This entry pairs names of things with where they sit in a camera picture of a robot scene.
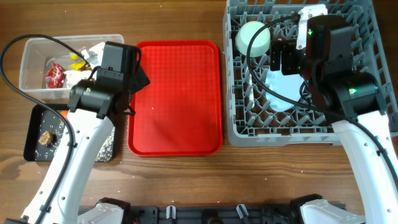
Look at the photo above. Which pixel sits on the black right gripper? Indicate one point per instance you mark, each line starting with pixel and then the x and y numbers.
pixel 287 48

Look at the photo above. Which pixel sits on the orange carrot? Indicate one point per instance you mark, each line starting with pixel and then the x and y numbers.
pixel 64 113

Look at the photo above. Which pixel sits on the grey dishwasher rack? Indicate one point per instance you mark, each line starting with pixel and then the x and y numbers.
pixel 262 126

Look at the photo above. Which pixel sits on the mint green bowl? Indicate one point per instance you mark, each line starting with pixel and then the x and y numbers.
pixel 260 45

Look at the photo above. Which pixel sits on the gold foil wrapper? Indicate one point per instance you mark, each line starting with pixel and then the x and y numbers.
pixel 78 64

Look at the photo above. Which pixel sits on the red plastic tray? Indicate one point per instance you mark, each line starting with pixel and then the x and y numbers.
pixel 180 112

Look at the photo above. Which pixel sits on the spilled white rice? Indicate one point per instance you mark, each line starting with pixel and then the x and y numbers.
pixel 55 126

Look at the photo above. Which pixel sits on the red snack wrapper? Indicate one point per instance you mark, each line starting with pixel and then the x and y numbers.
pixel 54 77

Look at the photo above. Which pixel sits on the black food waste tray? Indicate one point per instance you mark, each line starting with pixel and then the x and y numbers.
pixel 28 150

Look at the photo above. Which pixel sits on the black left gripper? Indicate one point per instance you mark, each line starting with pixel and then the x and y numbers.
pixel 142 79

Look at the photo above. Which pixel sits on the brown food lump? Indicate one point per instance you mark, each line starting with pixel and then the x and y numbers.
pixel 47 138

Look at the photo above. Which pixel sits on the clear plastic bin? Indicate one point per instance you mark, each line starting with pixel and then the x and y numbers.
pixel 40 54

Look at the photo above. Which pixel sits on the light blue plate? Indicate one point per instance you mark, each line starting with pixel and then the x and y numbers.
pixel 285 85

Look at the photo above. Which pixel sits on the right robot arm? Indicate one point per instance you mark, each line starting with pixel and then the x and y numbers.
pixel 353 103

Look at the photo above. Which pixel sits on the white plastic spoon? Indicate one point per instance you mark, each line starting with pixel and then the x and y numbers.
pixel 250 87

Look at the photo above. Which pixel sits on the white tissue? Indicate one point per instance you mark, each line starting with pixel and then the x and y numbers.
pixel 72 77

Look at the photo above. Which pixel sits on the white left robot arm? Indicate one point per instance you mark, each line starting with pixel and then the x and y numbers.
pixel 94 107

